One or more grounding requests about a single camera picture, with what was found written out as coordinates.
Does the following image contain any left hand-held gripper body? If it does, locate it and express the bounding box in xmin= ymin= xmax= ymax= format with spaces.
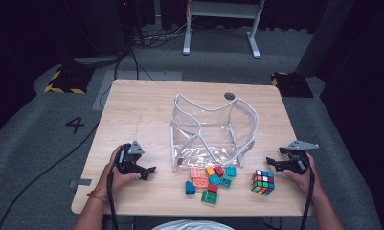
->
xmin=115 ymin=139 xmax=147 ymax=175

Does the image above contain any bundle of floor cables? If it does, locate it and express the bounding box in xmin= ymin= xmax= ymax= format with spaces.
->
xmin=130 ymin=18 xmax=197 ymax=49

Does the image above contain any hand-held gripper black cable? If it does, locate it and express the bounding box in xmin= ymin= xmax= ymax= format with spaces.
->
xmin=299 ymin=159 xmax=316 ymax=230
xmin=106 ymin=169 xmax=120 ymax=230

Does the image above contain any dark teal toy block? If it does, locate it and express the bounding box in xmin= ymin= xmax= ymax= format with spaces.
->
xmin=219 ymin=175 xmax=234 ymax=190

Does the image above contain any right hand-held gripper black cable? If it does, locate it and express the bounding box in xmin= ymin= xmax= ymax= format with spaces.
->
xmin=299 ymin=159 xmax=316 ymax=230

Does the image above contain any left hand-held gripper black cable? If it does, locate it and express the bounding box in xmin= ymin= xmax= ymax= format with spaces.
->
xmin=106 ymin=169 xmax=120 ymax=230

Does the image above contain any blue sloped toy block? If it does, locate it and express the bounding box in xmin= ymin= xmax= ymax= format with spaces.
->
xmin=184 ymin=180 xmax=197 ymax=195

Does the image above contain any orange wrist bracelet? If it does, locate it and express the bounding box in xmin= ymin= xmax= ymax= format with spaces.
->
xmin=87 ymin=190 xmax=108 ymax=203

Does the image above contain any black yellow striped base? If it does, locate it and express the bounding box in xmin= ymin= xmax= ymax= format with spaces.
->
xmin=44 ymin=65 xmax=95 ymax=95
xmin=270 ymin=71 xmax=314 ymax=99

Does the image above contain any clear plastic pouch white trim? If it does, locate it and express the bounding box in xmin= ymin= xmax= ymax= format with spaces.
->
xmin=169 ymin=93 xmax=260 ymax=173

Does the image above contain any grey tape strip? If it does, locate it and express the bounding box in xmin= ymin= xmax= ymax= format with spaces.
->
xmin=69 ymin=178 xmax=93 ymax=189

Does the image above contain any multicoloured puzzle cube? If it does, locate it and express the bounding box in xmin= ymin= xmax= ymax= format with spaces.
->
xmin=250 ymin=169 xmax=276 ymax=196

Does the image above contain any person's left hand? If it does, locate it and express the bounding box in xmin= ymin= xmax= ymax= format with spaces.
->
xmin=98 ymin=145 xmax=142 ymax=196

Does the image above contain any green toy block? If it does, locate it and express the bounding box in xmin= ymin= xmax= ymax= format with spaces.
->
xmin=200 ymin=190 xmax=218 ymax=206

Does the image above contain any person's white shirt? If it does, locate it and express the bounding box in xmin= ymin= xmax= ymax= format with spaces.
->
xmin=150 ymin=219 xmax=236 ymax=230

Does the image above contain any person's right hand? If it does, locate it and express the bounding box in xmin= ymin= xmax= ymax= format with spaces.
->
xmin=282 ymin=152 xmax=322 ymax=196

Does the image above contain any light blue toy block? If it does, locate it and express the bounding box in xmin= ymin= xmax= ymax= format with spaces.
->
xmin=208 ymin=173 xmax=222 ymax=186

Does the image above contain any thin black floor cable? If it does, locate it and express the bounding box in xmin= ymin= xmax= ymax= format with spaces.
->
xmin=98 ymin=47 xmax=154 ymax=109

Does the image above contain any long black floor cable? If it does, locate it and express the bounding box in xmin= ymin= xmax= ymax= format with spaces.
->
xmin=0 ymin=123 xmax=100 ymax=230

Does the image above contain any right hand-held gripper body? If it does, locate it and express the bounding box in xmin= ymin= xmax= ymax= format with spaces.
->
xmin=286 ymin=140 xmax=320 ymax=175

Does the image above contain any white metal desk frame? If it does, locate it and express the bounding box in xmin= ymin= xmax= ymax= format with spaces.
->
xmin=182 ymin=0 xmax=266 ymax=59

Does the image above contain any grey curtain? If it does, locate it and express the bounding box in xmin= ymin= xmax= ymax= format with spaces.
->
xmin=294 ymin=0 xmax=355 ymax=78

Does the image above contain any grey flat stand base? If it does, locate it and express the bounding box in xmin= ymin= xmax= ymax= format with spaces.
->
xmin=73 ymin=56 xmax=125 ymax=67

